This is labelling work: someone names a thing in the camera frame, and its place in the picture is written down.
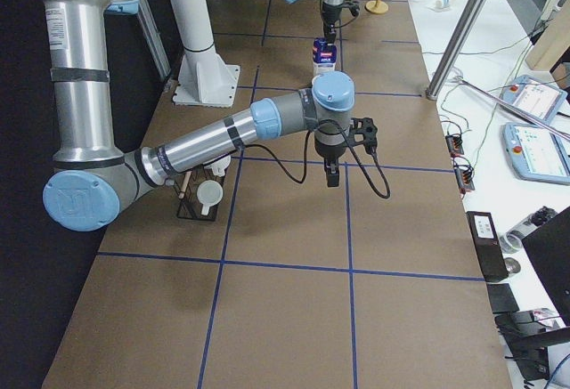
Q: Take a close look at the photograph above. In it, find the black camera cable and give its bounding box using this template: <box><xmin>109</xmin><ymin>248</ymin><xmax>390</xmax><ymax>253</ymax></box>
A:
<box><xmin>242</xmin><ymin>119</ymin><xmax>393</xmax><ymax>199</ymax></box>

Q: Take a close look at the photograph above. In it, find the blue white milk carton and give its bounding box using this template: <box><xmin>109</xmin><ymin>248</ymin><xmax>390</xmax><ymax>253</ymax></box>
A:
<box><xmin>313</xmin><ymin>37</ymin><xmax>337</xmax><ymax>77</ymax></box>

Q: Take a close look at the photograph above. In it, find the near teach pendant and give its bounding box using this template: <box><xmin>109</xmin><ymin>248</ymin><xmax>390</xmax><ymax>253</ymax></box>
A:
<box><xmin>502</xmin><ymin>123</ymin><xmax>569</xmax><ymax>185</ymax></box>

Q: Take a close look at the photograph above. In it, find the white home mug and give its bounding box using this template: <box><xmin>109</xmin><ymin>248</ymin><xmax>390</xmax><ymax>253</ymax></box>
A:
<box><xmin>196</xmin><ymin>180</ymin><xmax>224</xmax><ymax>216</ymax></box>

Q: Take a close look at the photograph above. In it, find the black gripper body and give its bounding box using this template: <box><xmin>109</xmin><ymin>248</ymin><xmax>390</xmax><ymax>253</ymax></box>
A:
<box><xmin>314</xmin><ymin>137</ymin><xmax>347</xmax><ymax>166</ymax></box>
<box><xmin>321</xmin><ymin>3</ymin><xmax>342</xmax><ymax>28</ymax></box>

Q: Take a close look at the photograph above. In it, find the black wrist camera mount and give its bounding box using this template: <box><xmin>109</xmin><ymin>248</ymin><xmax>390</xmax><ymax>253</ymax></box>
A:
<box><xmin>348</xmin><ymin>118</ymin><xmax>378</xmax><ymax>156</ymax></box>

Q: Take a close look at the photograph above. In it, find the far teach pendant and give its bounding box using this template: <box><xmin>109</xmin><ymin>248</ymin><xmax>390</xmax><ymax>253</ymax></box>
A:
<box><xmin>501</xmin><ymin>75</ymin><xmax>567</xmax><ymax>125</ymax></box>

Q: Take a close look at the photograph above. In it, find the black power box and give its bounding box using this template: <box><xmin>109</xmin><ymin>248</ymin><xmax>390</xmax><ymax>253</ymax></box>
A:
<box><xmin>466</xmin><ymin>211</ymin><xmax>509</xmax><ymax>282</ymax></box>

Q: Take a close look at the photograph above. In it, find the white ribbed mug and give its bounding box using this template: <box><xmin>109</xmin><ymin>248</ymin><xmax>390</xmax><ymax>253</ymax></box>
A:
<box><xmin>208</xmin><ymin>155</ymin><xmax>232</xmax><ymax>177</ymax></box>

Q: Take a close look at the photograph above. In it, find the aluminium frame post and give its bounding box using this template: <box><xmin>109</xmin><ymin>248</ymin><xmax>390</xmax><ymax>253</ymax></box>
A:
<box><xmin>426</xmin><ymin>0</ymin><xmax>486</xmax><ymax>101</ymax></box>

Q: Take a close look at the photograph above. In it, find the white camera pole base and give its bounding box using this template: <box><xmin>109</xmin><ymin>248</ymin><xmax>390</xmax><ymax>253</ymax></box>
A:
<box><xmin>170</xmin><ymin>0</ymin><xmax>240</xmax><ymax>108</ymax></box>

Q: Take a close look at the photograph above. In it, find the teach pendant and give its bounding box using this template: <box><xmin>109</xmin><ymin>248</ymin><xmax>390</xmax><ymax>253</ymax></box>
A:
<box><xmin>502</xmin><ymin>123</ymin><xmax>569</xmax><ymax>185</ymax></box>
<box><xmin>501</xmin><ymin>75</ymin><xmax>567</xmax><ymax>125</ymax></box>

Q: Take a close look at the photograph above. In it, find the metal rod with clamp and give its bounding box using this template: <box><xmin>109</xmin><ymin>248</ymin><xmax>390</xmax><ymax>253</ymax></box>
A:
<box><xmin>452</xmin><ymin>75</ymin><xmax>570</xmax><ymax>145</ymax></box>

